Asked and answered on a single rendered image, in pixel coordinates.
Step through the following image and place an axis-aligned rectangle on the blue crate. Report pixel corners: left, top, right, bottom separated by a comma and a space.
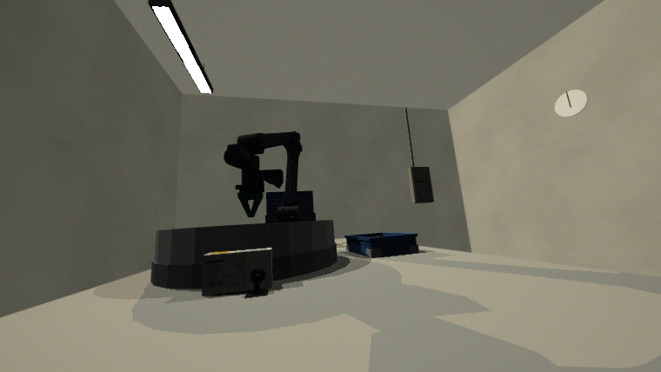
344, 232, 419, 258

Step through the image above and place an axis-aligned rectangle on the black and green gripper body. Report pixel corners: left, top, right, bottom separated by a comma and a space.
236, 169, 264, 195

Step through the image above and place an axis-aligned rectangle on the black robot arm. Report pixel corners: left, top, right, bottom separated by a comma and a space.
224, 131, 303, 223

